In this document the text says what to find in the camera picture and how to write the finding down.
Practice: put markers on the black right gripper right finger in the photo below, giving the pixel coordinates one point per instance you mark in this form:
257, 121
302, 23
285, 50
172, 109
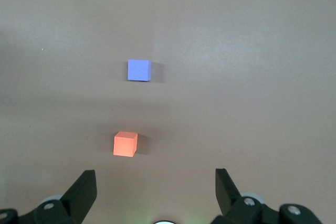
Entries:
227, 195

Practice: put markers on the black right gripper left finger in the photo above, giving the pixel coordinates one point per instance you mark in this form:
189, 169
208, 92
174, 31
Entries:
78, 197

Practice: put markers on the orange cube block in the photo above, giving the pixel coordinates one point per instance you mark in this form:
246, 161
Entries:
125, 144

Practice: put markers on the purple cube block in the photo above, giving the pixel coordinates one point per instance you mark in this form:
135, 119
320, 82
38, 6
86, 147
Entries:
138, 70

